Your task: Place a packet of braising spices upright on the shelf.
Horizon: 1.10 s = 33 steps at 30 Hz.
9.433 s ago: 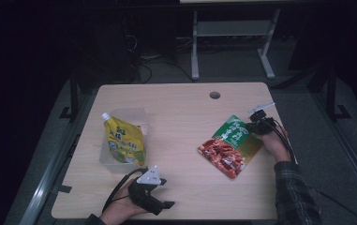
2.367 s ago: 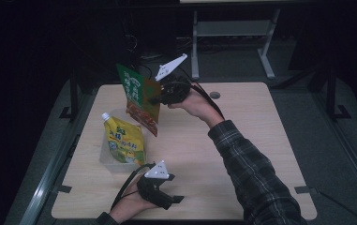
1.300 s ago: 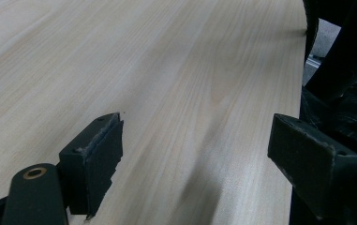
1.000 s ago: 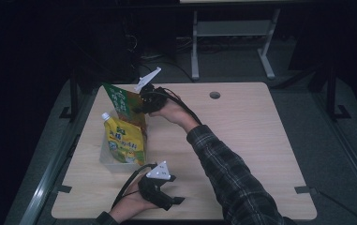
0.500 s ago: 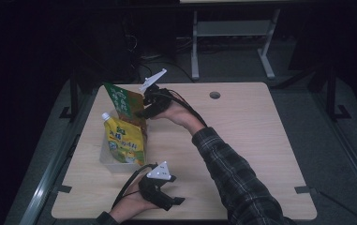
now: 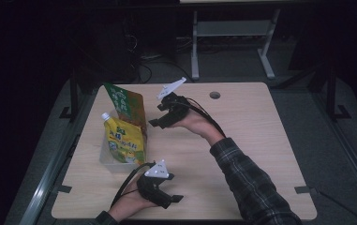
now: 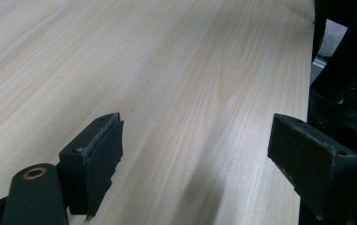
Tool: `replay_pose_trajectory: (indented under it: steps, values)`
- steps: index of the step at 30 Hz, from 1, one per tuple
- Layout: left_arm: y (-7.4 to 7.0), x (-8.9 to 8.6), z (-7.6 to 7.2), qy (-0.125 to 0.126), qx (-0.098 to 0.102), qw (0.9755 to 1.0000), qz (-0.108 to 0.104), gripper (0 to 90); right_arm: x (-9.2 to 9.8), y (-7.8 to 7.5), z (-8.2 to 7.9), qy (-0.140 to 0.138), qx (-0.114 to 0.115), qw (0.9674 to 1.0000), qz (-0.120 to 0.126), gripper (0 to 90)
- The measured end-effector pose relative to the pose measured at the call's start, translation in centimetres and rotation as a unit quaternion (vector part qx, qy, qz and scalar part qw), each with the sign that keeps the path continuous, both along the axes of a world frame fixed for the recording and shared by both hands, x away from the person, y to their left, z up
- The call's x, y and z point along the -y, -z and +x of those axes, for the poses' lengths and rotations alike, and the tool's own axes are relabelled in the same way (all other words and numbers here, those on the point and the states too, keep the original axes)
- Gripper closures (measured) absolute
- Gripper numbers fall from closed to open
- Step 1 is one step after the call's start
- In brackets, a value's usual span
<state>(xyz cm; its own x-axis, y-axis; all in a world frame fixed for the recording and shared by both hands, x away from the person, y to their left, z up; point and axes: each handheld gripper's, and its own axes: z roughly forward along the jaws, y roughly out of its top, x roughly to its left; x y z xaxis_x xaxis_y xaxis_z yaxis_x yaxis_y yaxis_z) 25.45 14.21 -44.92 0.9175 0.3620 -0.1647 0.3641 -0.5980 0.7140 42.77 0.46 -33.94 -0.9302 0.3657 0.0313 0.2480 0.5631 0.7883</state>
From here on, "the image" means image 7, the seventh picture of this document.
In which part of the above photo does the grey metal floor rail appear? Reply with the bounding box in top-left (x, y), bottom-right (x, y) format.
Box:
top-left (311, 56), bottom-right (328, 70)

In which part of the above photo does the black metal stand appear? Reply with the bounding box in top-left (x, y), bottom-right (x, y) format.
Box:
top-left (309, 0), bottom-right (357, 104)

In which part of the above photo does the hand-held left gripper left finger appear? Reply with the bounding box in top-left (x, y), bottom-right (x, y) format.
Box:
top-left (58, 112), bottom-right (126, 220)

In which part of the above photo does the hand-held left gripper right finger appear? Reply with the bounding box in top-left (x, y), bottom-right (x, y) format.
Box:
top-left (266, 112), bottom-right (357, 222)

